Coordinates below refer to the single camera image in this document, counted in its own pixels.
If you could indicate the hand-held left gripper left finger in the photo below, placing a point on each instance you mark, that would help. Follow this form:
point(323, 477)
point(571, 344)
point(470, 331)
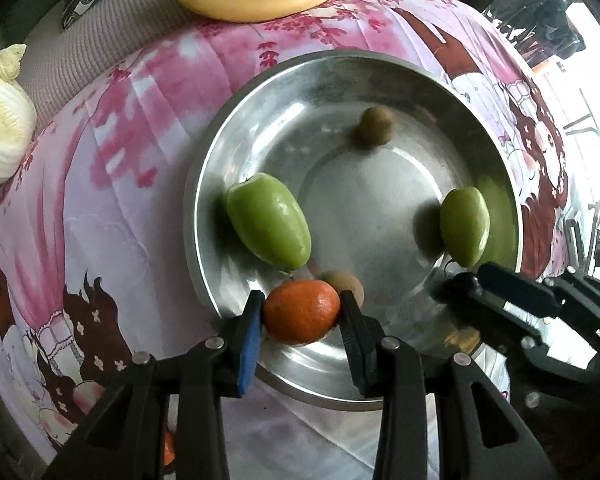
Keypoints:
point(250, 350)

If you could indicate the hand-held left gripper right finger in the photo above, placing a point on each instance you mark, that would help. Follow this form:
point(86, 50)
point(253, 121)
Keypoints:
point(355, 355)

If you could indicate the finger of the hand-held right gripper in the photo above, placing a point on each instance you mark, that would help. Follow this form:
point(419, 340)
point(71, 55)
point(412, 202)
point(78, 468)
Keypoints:
point(505, 327)
point(520, 287)

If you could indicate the brown longan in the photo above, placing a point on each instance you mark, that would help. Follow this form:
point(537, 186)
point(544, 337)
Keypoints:
point(347, 285)
point(375, 127)

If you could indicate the small green fruit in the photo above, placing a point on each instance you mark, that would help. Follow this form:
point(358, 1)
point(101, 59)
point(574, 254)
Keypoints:
point(464, 225)

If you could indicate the large green fruit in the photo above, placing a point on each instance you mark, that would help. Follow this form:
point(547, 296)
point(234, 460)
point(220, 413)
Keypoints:
point(267, 220)

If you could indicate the round metal plate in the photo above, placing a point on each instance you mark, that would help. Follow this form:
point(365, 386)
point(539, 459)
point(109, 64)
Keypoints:
point(370, 210)

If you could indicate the printed cartoon blanket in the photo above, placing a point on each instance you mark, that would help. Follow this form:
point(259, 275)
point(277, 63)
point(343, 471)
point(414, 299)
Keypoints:
point(105, 185)

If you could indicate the napa cabbage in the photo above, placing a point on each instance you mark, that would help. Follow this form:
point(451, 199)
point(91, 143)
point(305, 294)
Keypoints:
point(5, 125)

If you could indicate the dark metal frame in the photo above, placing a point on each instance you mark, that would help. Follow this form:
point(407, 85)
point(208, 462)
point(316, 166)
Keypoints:
point(555, 15)

